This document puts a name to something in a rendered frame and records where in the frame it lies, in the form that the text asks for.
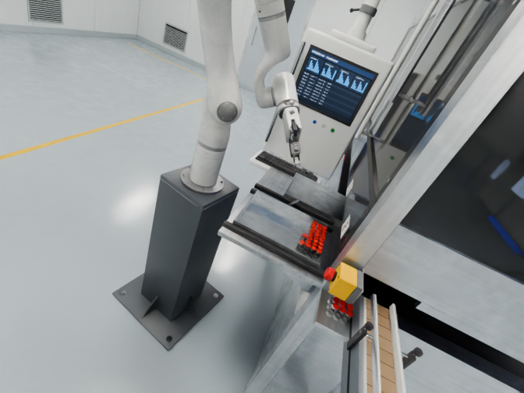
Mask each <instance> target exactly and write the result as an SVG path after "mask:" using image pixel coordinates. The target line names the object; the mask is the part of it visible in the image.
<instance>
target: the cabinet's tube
mask: <svg viewBox="0 0 524 393"><path fill-rule="evenodd" d="M380 1H381V0H366V1H365V2H364V4H362V5H361V7H360V8H359V9H354V8H351V9H350V10H349V11H350V12H355V11H360V13H359V16H358V18H357V20H356V22H355V25H354V27H352V28H350V29H349V32H348V33H347V34H348V35H349V36H352V37H355V38H357V39H359V40H361V41H364V40H365V38H366V33H365V32H366V29H367V27H368V26H369V24H370V21H371V20H372V17H375V15H376V13H377V7H378V5H379V3H380Z"/></svg>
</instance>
